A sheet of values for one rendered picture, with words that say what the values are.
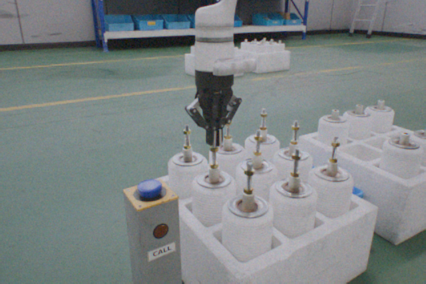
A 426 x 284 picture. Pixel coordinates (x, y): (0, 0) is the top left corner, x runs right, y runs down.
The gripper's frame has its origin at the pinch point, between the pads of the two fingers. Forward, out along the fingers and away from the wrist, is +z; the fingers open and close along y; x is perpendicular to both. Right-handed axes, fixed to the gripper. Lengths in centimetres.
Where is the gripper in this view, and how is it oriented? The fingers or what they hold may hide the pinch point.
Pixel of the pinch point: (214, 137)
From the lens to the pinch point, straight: 67.7
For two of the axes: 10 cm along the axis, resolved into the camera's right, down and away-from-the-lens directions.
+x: 6.1, 2.7, -7.5
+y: -7.9, 2.1, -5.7
